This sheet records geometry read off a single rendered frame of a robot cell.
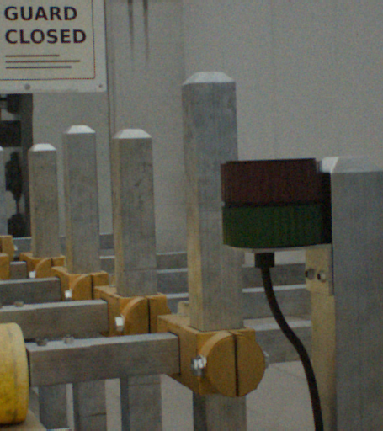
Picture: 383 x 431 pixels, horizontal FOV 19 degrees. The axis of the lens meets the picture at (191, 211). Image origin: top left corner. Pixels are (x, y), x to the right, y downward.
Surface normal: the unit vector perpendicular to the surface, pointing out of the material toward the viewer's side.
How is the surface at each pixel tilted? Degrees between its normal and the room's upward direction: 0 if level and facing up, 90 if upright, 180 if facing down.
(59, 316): 90
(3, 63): 90
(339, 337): 90
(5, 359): 64
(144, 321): 90
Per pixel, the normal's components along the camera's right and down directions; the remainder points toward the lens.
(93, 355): 0.30, 0.04
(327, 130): -0.95, 0.05
